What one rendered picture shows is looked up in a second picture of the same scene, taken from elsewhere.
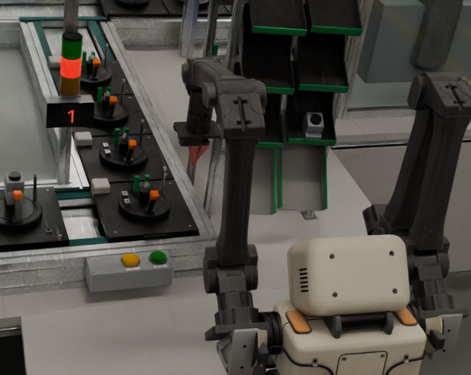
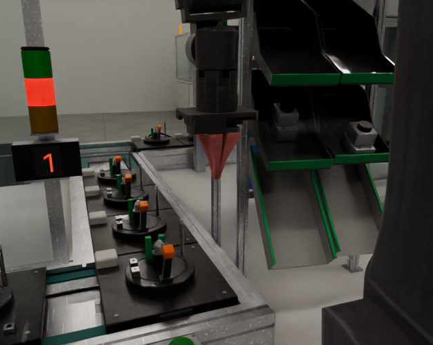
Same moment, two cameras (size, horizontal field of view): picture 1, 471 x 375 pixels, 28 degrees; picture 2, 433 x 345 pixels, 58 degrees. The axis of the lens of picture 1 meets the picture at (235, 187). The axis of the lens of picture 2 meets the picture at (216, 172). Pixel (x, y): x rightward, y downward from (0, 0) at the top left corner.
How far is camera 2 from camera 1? 169 cm
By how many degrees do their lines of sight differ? 18
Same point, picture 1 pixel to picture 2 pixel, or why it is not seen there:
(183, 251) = (220, 330)
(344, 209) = not seen: hidden behind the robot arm
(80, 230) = (75, 320)
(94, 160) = (105, 235)
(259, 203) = (308, 250)
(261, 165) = (300, 205)
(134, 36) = (160, 162)
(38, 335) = not seen: outside the picture
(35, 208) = (1, 296)
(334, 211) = not seen: hidden behind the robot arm
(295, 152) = (334, 187)
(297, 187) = (347, 227)
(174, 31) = (189, 156)
